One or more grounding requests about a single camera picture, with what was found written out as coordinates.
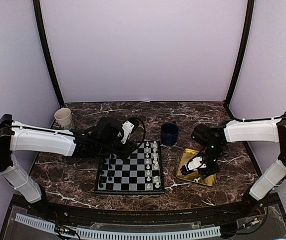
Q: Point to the dark blue enamel mug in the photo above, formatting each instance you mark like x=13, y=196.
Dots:
x=169, y=134

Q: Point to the black right frame post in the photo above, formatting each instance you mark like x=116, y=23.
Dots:
x=241, y=52

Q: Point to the white chess piece on tray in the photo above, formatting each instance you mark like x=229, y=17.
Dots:
x=197, y=179

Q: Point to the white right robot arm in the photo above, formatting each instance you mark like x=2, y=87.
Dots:
x=265, y=136

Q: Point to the black left frame post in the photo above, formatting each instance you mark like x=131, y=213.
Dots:
x=46, y=51

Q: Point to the grey ceramic cup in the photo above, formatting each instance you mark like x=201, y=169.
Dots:
x=64, y=118

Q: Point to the black front rail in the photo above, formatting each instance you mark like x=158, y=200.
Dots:
x=143, y=209

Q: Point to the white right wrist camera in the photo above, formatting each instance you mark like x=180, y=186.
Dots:
x=193, y=165

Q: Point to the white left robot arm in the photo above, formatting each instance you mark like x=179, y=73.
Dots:
x=108, y=136

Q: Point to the black and white chessboard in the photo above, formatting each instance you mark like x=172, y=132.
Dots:
x=128, y=177

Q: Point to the black frame post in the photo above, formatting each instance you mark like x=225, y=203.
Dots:
x=46, y=51
x=241, y=52

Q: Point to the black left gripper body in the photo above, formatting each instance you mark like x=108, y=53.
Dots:
x=108, y=148

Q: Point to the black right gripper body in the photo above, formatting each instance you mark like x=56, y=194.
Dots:
x=213, y=153

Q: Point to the white perforated cable duct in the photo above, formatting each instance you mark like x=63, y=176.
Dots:
x=108, y=231

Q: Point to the gold metal tray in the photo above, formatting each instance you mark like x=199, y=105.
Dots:
x=186, y=155

